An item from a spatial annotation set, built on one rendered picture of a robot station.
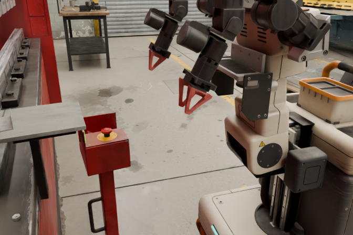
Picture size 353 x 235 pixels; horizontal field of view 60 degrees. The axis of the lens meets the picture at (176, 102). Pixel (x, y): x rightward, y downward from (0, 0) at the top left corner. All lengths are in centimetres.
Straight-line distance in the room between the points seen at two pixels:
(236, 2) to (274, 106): 48
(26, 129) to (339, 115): 105
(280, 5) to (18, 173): 76
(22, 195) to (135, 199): 139
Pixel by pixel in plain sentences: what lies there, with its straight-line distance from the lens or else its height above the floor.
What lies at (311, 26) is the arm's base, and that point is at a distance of 90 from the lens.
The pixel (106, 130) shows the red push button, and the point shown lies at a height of 81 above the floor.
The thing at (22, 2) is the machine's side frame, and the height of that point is 117.
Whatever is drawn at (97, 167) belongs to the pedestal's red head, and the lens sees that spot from 116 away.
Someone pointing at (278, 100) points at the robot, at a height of 92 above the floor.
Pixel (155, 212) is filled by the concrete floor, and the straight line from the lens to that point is 199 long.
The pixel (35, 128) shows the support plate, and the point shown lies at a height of 100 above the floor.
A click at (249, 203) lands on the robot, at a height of 28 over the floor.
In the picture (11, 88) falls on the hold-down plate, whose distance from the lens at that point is 143.
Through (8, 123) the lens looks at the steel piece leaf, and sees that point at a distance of 82.
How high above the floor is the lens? 131
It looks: 21 degrees down
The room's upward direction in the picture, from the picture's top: straight up
